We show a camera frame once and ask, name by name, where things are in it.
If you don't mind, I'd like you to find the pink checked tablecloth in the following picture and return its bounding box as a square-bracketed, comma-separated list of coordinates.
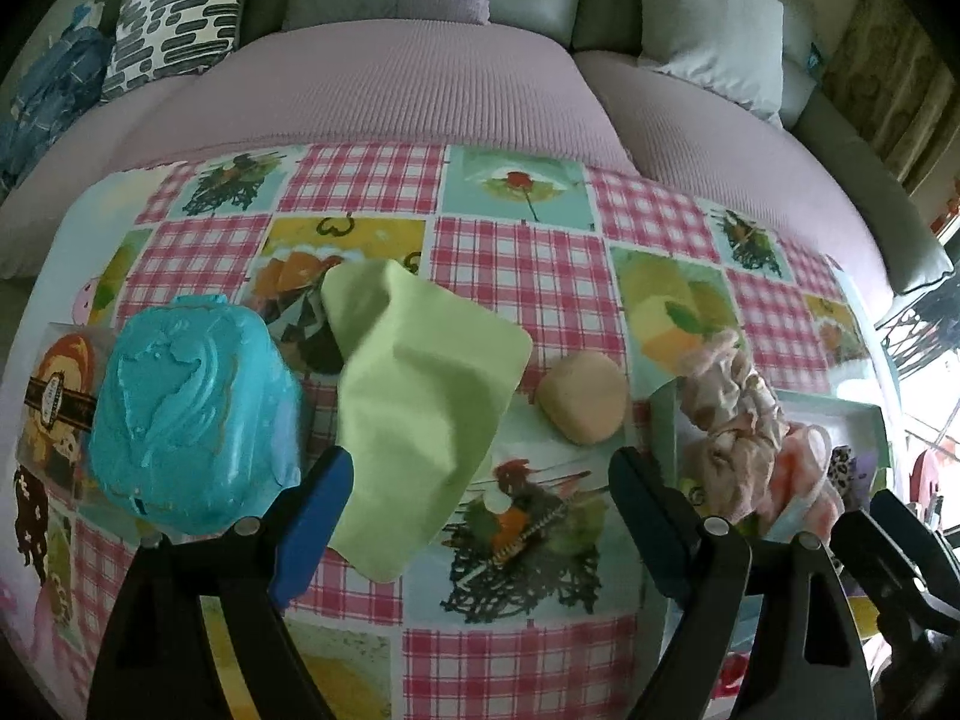
[0, 141, 901, 720]

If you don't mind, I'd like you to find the pink ribbed sofa cover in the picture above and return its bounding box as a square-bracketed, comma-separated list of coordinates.
[0, 19, 893, 293]

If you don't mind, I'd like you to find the black white patterned pillow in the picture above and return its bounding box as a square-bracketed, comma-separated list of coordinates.
[101, 0, 260, 98]

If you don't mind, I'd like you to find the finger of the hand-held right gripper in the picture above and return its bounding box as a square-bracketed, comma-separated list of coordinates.
[829, 511, 953, 616]
[870, 491, 960, 578]

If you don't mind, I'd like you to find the light grey pillow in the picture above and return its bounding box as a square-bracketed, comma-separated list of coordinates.
[637, 0, 787, 125]

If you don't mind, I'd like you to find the clear printed box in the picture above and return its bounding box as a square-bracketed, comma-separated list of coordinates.
[15, 321, 125, 511]

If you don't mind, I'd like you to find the beige round puff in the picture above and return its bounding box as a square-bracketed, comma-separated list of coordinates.
[535, 354, 629, 447]

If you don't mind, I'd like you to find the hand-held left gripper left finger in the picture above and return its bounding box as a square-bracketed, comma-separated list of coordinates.
[86, 446, 355, 720]

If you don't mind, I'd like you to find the beige patterned curtain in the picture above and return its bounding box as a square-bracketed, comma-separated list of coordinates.
[821, 0, 946, 188]

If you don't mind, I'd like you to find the yellow green sponge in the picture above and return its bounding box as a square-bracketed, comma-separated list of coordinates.
[844, 577, 886, 642]

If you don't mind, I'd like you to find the teal plastic lidded box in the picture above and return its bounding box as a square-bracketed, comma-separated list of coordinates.
[88, 294, 305, 541]

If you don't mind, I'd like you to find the black metal railing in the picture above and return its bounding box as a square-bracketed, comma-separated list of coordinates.
[874, 292, 960, 383]

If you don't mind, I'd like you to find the red round stool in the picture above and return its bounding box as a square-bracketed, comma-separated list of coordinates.
[911, 431, 960, 511]

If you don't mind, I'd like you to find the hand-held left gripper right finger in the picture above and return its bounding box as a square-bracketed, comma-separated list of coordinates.
[607, 448, 878, 720]

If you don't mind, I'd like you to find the white storage box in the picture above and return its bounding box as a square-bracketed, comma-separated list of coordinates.
[649, 382, 890, 661]

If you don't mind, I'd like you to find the light green cloth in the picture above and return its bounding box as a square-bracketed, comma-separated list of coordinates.
[321, 259, 533, 584]

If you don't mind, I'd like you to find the blue denim cloth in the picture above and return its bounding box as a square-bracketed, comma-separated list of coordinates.
[0, 4, 110, 192]

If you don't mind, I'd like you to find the leopard print scrunchie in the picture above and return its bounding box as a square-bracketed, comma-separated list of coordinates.
[825, 444, 860, 500]

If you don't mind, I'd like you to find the pale pink ruffled scrunchie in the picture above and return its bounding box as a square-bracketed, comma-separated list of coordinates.
[679, 328, 788, 522]

